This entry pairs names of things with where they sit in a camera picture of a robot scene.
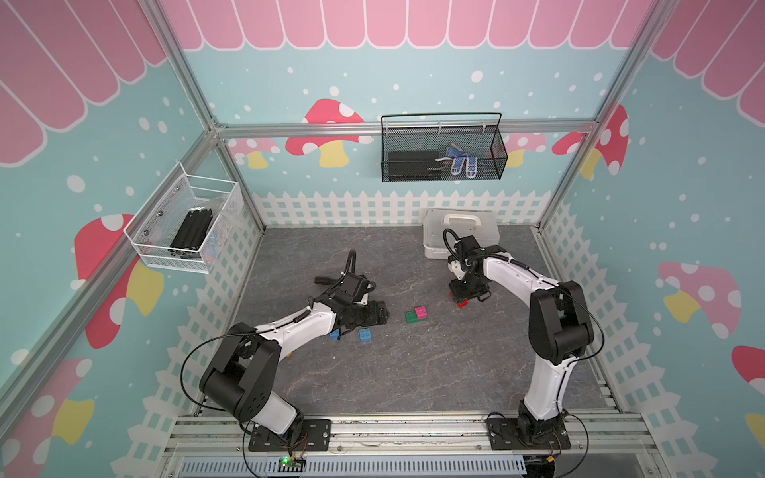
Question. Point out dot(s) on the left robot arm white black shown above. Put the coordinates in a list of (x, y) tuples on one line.
[(241, 374)]

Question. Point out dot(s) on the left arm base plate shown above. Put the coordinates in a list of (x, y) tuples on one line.
[(303, 435)]

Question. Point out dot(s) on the white wire mesh basket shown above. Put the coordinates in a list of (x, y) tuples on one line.
[(151, 231)]

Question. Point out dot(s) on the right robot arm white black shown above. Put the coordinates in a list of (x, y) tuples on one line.
[(560, 326)]

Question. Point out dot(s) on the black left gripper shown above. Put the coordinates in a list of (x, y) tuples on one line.
[(373, 320)]

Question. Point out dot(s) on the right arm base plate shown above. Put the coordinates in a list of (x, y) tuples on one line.
[(525, 433)]

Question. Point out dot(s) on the black box in white basket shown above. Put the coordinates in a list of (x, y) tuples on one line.
[(191, 234)]

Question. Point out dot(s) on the white plastic storage box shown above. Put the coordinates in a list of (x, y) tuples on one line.
[(482, 226)]

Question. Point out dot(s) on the green lego brick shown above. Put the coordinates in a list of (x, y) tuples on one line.
[(411, 317)]

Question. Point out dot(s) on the black handled screwdriver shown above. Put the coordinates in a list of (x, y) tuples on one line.
[(323, 280)]

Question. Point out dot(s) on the blue white item in basket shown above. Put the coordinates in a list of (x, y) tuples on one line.
[(459, 162)]

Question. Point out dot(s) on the black wire mesh basket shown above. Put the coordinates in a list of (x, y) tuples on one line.
[(477, 133)]

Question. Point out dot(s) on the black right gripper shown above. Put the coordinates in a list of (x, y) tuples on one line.
[(457, 294)]

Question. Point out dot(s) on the green lit circuit board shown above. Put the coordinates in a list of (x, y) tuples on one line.
[(291, 464)]

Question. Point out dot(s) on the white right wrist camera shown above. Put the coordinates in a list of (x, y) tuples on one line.
[(455, 268)]

